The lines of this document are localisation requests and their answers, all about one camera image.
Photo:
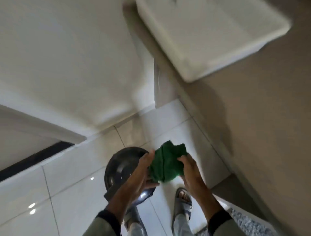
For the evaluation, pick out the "person's right hand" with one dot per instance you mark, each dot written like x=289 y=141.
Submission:
x=193 y=177

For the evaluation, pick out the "person's left hand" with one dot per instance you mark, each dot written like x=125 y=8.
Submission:
x=136 y=177

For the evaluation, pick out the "person's left thumb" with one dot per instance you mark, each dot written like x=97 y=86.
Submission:
x=148 y=159

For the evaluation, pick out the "person's right thumb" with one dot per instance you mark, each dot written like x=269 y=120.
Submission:
x=181 y=159

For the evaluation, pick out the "green cleaning cloth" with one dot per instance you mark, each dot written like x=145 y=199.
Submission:
x=167 y=163

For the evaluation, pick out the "round steel bowl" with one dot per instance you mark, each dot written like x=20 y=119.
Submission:
x=119 y=170

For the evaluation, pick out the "person's left forearm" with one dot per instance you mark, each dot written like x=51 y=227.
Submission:
x=114 y=214

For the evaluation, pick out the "person's right forearm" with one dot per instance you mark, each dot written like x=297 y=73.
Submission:
x=216 y=214

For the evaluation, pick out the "person's right foot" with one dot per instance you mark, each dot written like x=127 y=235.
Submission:
x=183 y=195

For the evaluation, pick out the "grey slipper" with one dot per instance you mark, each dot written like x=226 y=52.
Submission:
x=133 y=218
x=184 y=206

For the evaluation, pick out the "person's light trouser leg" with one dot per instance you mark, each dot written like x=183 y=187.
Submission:
x=136 y=229
x=181 y=225

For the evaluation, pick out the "speckled grey floor mat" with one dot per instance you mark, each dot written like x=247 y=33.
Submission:
x=245 y=223

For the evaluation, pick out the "black floor threshold strip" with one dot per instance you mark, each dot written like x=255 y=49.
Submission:
x=34 y=161

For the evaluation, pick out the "white ceramic sink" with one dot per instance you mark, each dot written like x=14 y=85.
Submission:
x=209 y=34

